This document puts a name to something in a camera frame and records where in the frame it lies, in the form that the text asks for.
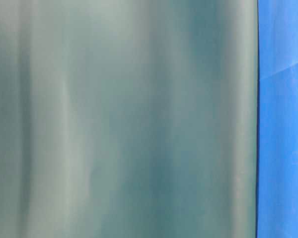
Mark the green backdrop sheet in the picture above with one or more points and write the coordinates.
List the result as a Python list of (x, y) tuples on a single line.
[(128, 118)]

